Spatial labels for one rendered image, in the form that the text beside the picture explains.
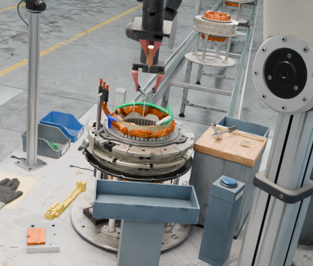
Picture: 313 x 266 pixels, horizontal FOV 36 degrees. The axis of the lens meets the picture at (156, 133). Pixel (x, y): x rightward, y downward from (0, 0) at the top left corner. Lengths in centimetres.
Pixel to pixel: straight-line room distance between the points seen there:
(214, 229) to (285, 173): 39
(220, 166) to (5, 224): 68
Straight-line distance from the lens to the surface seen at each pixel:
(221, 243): 140
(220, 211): 135
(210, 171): 150
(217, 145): 149
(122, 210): 113
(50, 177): 179
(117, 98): 149
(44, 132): 205
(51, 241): 144
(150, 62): 136
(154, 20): 126
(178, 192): 123
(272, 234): 112
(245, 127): 174
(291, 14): 91
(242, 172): 147
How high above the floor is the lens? 165
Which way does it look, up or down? 23 degrees down
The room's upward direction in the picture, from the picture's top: 8 degrees clockwise
